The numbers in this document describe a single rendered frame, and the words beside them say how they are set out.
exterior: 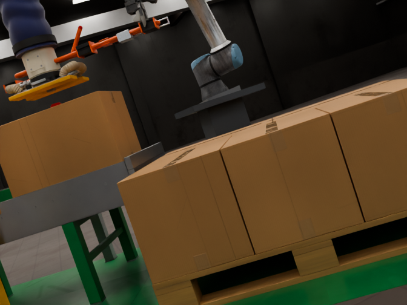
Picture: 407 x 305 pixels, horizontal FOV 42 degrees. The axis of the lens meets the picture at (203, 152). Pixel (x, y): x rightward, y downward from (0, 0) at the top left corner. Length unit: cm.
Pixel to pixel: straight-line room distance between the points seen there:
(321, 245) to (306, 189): 21
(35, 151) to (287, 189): 135
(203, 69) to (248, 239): 177
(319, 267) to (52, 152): 141
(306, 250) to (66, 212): 115
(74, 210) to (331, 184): 121
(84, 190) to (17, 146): 46
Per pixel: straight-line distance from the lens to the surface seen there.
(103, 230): 338
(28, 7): 286
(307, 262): 193
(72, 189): 249
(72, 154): 263
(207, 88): 346
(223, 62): 340
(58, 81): 270
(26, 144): 272
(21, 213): 262
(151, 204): 193
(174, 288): 200
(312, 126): 184
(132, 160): 241
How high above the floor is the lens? 67
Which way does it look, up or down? 4 degrees down
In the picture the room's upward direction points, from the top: 19 degrees counter-clockwise
